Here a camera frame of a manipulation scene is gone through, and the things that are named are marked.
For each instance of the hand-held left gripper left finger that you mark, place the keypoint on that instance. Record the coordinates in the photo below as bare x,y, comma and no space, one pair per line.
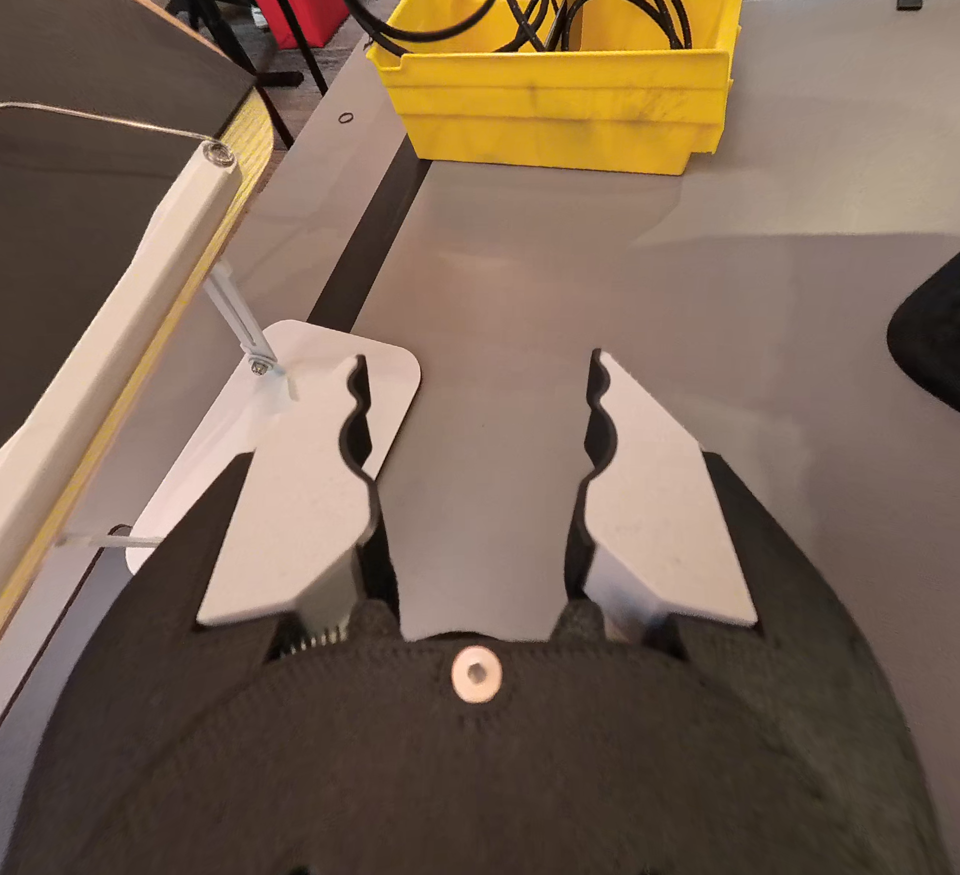
285,530

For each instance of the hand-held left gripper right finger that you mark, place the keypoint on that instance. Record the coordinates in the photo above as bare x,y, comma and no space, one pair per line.
667,530

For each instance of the yellow plastic bin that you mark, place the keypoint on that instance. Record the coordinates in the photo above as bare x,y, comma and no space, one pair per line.
562,110

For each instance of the white tablet stand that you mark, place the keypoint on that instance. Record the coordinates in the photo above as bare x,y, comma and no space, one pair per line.
337,365

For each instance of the dark blue desk pad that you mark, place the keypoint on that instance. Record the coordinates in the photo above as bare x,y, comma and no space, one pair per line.
67,627

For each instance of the dark rounded object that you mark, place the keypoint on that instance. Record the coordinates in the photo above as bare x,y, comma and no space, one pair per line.
930,342

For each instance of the black tripod stand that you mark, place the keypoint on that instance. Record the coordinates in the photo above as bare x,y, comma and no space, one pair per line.
217,27

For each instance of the black bin divider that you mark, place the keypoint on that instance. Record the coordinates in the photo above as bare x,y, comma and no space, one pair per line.
574,12

